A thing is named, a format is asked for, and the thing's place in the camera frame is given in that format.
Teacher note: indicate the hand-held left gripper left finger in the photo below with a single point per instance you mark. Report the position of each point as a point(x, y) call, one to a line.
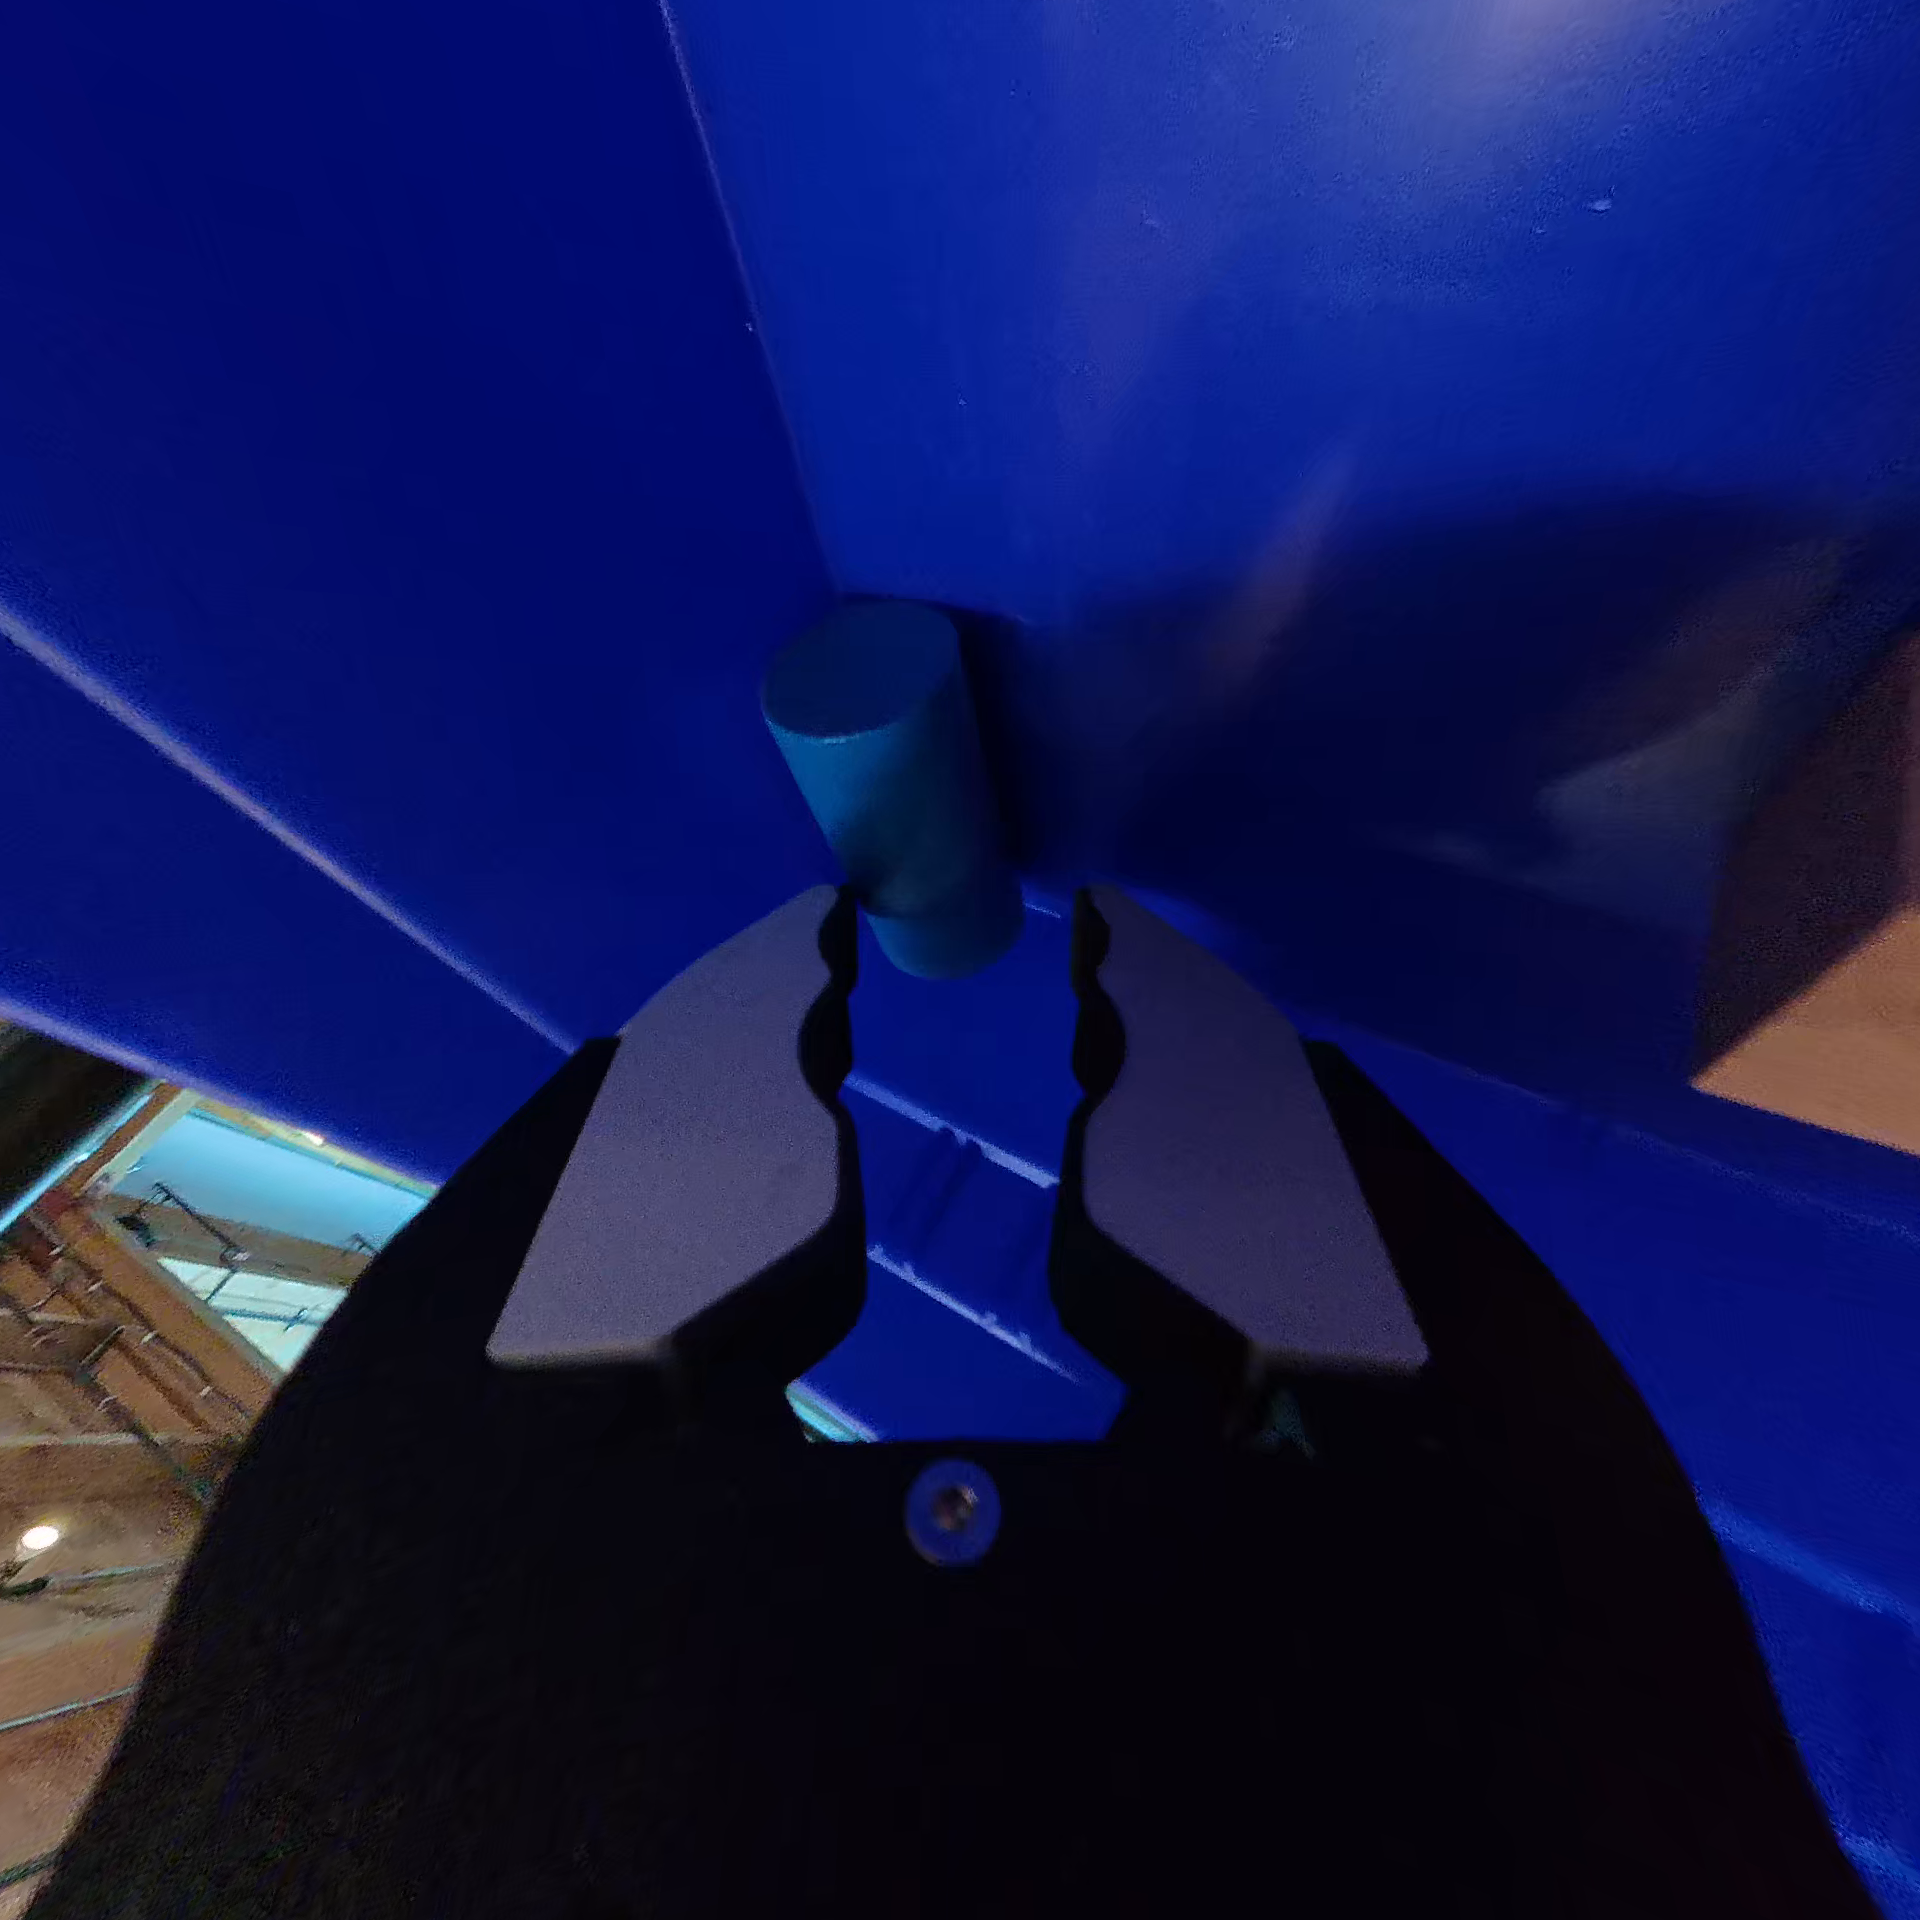
point(692, 1171)

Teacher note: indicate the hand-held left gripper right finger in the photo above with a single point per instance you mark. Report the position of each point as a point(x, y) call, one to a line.
point(1231, 1171)

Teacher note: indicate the blue wooden cylinder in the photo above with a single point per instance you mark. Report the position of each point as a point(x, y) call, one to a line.
point(902, 811)

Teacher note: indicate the blue plastic bin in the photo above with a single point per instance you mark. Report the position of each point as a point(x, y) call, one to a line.
point(1350, 301)

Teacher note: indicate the round ceiling light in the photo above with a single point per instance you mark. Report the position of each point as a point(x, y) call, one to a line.
point(43, 1539)

